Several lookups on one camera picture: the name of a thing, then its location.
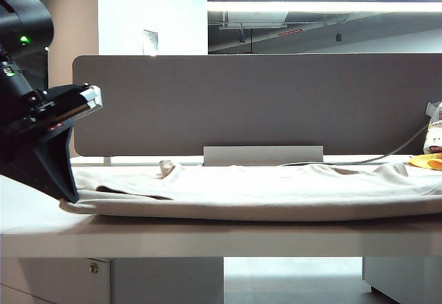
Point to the beige T-shirt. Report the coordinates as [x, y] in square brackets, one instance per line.
[259, 193]

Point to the white wall switch plate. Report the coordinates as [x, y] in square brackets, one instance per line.
[150, 41]

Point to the grey desk partition panel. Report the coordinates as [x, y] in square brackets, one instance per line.
[259, 103]

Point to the white partition foot bracket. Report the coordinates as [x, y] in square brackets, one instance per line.
[107, 160]

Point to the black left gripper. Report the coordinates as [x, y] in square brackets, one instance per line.
[45, 110]

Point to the red ceiling sign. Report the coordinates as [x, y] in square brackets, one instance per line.
[290, 33]

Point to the white printed snack bag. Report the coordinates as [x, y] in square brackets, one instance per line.
[434, 134]

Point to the long ceiling light strip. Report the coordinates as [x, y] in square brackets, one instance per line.
[310, 6]

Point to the white drawer cabinet with lock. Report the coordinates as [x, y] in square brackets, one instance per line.
[155, 280]

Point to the yellow cloth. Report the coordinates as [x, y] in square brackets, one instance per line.
[421, 161]

